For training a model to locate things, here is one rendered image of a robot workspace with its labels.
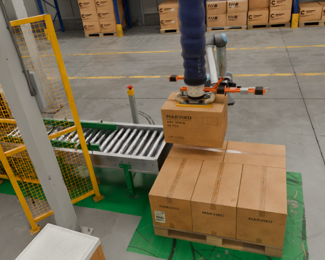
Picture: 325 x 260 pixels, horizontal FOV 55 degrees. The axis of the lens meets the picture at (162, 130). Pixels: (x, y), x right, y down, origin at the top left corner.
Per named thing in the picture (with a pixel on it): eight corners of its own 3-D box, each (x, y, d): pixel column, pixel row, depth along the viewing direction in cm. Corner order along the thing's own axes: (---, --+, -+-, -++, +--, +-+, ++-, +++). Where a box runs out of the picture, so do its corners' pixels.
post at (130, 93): (138, 155, 438) (126, 90, 387) (140, 152, 443) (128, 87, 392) (143, 156, 436) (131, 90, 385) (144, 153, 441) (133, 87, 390)
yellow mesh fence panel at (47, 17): (31, 235, 332) (-63, 37, 225) (29, 229, 340) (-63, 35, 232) (104, 197, 371) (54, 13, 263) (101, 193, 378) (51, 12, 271)
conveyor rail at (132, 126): (21, 128, 457) (17, 117, 448) (24, 127, 461) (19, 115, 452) (173, 141, 386) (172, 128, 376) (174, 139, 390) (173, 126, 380)
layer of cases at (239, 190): (153, 224, 308) (148, 194, 288) (179, 163, 388) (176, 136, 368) (282, 247, 271) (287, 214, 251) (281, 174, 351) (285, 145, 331)
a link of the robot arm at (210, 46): (201, 34, 342) (211, 92, 327) (213, 32, 341) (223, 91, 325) (202, 39, 353) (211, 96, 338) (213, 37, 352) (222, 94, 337)
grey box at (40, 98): (24, 107, 258) (12, 73, 242) (28, 104, 262) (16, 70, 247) (44, 108, 251) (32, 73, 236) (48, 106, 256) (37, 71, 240)
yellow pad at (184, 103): (176, 106, 309) (176, 101, 307) (179, 101, 317) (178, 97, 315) (210, 108, 299) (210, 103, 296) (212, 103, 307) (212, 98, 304)
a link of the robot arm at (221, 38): (215, 81, 402) (211, 31, 345) (229, 79, 400) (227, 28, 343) (217, 89, 393) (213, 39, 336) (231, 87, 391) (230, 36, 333)
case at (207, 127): (164, 142, 328) (160, 109, 308) (175, 123, 360) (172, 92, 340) (222, 147, 310) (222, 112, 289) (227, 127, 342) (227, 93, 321)
